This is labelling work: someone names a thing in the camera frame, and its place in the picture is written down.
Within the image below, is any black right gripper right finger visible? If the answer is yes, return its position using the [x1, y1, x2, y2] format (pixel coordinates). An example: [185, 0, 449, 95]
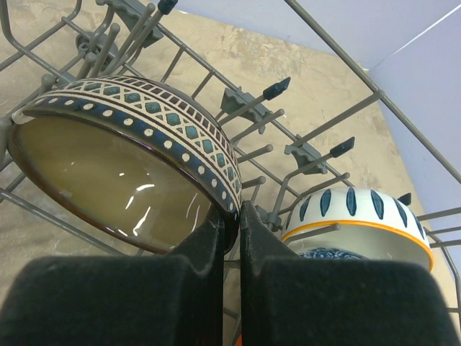
[241, 201, 460, 345]

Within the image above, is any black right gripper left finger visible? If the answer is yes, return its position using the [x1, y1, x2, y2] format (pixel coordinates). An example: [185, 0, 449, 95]
[1, 210, 225, 345]

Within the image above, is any blue patterned bowl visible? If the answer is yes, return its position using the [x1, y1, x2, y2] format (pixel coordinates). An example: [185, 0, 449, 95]
[298, 247, 367, 260]

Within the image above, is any white orange rimmed striped bowl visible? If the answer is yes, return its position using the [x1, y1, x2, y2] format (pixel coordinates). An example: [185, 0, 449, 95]
[281, 187, 434, 270]

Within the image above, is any brown glazed bowl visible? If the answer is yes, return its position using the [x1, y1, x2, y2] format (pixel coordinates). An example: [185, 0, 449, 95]
[7, 76, 242, 254]

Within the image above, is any grey wire dish rack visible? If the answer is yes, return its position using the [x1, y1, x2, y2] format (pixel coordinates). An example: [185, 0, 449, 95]
[1, 1, 456, 306]

